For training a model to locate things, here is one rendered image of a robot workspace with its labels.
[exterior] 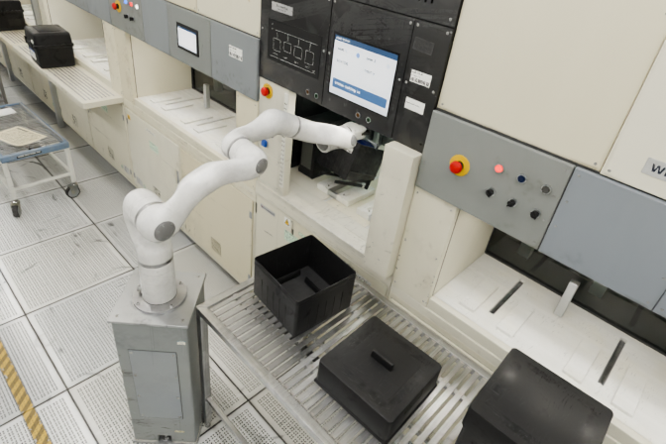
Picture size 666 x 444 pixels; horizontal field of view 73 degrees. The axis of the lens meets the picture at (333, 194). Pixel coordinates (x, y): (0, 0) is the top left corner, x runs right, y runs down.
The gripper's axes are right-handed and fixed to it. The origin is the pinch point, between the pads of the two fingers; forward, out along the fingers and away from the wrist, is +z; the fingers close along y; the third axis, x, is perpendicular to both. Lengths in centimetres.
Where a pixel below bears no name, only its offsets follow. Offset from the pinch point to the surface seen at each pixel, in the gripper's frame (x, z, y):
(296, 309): -32, -85, 37
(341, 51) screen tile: 42, -38, 8
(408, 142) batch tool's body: 21, -42, 43
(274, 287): -32, -82, 24
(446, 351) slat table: -45, -51, 81
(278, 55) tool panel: 31, -35, -25
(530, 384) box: -20, -68, 108
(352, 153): -7.7, -15.0, 5.1
